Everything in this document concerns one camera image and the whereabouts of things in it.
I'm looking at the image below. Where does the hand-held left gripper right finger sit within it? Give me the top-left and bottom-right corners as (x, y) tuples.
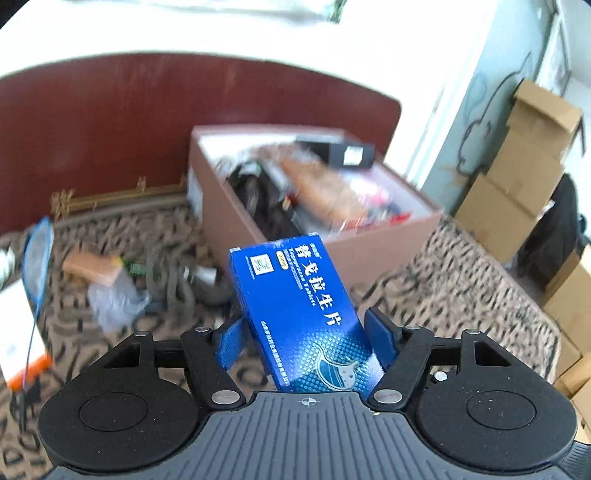
(365, 308), (513, 411)

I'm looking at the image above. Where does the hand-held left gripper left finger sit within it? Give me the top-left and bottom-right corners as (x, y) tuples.
(104, 315), (246, 409)

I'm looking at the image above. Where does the blue medicine box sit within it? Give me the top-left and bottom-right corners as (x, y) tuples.
(229, 233), (385, 393)

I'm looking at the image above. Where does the brown cardboard shoe box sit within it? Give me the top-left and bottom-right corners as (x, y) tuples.
(187, 124), (445, 288)

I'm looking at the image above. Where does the brown patterned lanyard strap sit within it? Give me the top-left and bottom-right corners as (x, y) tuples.
(226, 159), (297, 237)

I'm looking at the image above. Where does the insole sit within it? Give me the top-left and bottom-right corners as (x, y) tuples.
(259, 145), (413, 232)

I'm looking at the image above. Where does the black box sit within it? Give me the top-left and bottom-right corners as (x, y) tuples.
(295, 135), (376, 169)

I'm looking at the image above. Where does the letter printed blanket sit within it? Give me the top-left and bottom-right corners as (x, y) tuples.
(0, 203), (562, 480)

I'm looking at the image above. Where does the brown pad in clear plastic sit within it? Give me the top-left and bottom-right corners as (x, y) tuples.
(62, 249), (151, 331)

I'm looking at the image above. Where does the plain cardboard box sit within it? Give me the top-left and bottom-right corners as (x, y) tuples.
(542, 249), (591, 352)
(505, 79), (585, 160)
(487, 134), (567, 219)
(455, 173), (549, 265)
(555, 323), (591, 398)

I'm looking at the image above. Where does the blue rimmed round lid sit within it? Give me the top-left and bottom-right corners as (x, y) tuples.
(21, 216), (56, 385)

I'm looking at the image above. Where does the dark bag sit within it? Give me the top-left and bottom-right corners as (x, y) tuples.
(524, 173), (585, 289)

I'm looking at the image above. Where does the white and orange box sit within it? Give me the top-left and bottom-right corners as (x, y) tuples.
(0, 277), (52, 391)

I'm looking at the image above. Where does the dark red wooden headboard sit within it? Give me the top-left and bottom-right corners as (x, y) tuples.
(0, 53), (402, 237)

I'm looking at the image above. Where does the olive grey rope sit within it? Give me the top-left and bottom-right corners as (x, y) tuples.
(143, 240), (232, 325)

